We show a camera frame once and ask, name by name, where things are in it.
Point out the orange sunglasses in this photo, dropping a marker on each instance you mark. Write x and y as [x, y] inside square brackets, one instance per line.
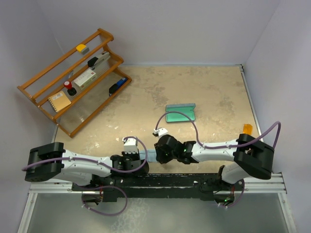
[247, 129]

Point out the grey glasses case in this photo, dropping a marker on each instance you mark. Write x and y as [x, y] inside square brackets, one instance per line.
[180, 112]

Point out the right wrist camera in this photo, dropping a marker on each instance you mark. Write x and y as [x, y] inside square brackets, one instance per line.
[160, 132]

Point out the brown spiral notebook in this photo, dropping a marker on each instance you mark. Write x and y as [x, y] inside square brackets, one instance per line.
[59, 101]

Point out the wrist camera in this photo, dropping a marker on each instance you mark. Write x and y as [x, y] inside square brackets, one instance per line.
[160, 132]
[130, 145]

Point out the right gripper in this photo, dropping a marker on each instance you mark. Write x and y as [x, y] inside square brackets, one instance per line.
[160, 157]

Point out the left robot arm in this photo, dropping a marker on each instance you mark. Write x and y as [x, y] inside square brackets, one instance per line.
[52, 161]

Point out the wooden shelf rack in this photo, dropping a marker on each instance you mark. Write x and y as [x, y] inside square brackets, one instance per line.
[87, 102]

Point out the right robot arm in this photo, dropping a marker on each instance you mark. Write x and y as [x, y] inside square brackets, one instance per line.
[249, 157]

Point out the yellow grey eraser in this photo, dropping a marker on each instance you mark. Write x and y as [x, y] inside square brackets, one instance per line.
[82, 49]

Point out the white green box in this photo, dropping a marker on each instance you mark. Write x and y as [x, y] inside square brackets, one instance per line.
[85, 79]

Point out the red black stamp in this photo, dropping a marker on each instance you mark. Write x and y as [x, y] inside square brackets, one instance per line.
[70, 89]

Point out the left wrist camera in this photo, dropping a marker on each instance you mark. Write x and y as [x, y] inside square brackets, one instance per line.
[130, 145]

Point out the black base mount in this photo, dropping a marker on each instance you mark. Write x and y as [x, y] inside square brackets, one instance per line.
[203, 186]

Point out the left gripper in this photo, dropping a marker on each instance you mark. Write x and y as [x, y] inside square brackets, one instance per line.
[125, 155]

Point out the black white stapler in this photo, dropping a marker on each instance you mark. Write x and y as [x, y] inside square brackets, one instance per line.
[98, 58]

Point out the blue cleaning cloth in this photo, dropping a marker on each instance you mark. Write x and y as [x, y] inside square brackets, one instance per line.
[150, 154]

